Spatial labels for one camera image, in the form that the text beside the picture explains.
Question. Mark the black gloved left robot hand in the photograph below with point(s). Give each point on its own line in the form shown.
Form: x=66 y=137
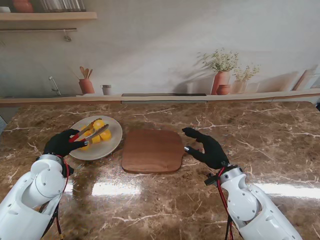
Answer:
x=58 y=145

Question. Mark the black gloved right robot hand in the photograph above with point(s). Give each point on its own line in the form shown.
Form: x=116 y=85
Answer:
x=215 y=153

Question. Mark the yellow corn chunk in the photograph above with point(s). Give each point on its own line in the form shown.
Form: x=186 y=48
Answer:
x=98 y=123
x=85 y=147
x=96 y=139
x=88 y=133
x=106 y=135

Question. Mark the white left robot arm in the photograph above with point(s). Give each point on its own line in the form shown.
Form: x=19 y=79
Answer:
x=27 y=195

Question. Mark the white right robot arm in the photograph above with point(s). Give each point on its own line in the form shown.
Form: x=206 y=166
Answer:
x=240 y=202

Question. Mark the round cream plate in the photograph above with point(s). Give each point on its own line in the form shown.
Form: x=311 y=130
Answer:
x=107 y=150

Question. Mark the brown wooden cutting board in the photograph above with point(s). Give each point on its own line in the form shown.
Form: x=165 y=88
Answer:
x=150 y=152

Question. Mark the small black device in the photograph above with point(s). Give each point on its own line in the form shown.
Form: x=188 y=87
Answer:
x=318 y=106

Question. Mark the printed kitchen backdrop banner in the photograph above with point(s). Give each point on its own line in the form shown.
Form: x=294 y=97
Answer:
x=150 y=50

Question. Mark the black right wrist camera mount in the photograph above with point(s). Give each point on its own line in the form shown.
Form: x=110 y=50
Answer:
x=211 y=180

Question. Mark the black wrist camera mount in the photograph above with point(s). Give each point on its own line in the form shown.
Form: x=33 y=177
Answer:
x=211 y=180
x=70 y=170

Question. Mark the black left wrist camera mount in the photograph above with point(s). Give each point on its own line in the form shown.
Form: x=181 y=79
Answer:
x=70 y=170

